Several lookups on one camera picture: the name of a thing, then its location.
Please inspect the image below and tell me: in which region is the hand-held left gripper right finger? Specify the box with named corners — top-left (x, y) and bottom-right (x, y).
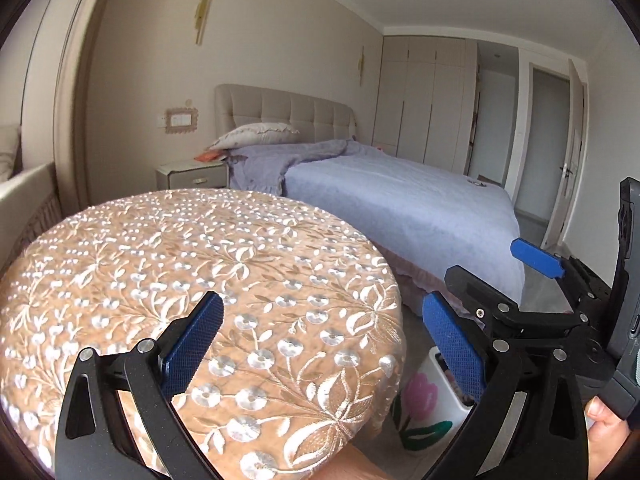
top-left (421, 292), bottom-right (591, 480)

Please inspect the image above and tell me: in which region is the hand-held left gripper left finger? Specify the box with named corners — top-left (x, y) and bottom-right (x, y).
top-left (54, 291), bottom-right (226, 480)

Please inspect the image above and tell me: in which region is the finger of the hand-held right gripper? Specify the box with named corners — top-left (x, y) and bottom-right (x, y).
top-left (444, 265), bottom-right (616, 391)
top-left (510, 237), bottom-right (615, 319)

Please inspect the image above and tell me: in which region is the white bin with tulip print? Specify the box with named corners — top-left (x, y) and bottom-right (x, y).
top-left (392, 347), bottom-right (476, 453)

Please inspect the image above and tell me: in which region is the person's right hand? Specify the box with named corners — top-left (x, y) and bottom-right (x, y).
top-left (584, 396), bottom-right (634, 480)

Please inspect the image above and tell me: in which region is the embroidered beige tablecloth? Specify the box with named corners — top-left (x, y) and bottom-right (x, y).
top-left (0, 187), bottom-right (405, 480)

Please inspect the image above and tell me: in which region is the white door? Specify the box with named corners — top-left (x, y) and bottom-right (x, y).
top-left (542, 57), bottom-right (586, 248)

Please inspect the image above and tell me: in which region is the pale quilted bedspread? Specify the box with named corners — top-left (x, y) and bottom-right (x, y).
top-left (282, 147), bottom-right (526, 306)

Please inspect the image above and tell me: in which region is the grey nightstand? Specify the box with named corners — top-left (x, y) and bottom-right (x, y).
top-left (154, 157), bottom-right (230, 191)

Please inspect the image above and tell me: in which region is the beige wardrobe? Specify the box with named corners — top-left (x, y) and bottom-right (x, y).
top-left (372, 35), bottom-right (478, 173)

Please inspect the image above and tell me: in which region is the purple blanket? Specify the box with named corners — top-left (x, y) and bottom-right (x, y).
top-left (227, 139), bottom-right (396, 196)

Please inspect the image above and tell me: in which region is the ruffled beige pillow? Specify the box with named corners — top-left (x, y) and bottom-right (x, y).
top-left (207, 122), bottom-right (301, 151)

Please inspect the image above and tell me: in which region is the beige sofa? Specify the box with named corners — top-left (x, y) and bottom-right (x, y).
top-left (0, 162), bottom-right (63, 273)

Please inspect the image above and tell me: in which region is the beige tufted headboard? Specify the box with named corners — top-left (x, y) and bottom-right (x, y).
top-left (215, 84), bottom-right (357, 153)

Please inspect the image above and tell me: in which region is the wall switch panel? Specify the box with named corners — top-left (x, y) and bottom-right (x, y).
top-left (161, 100), bottom-right (198, 136)

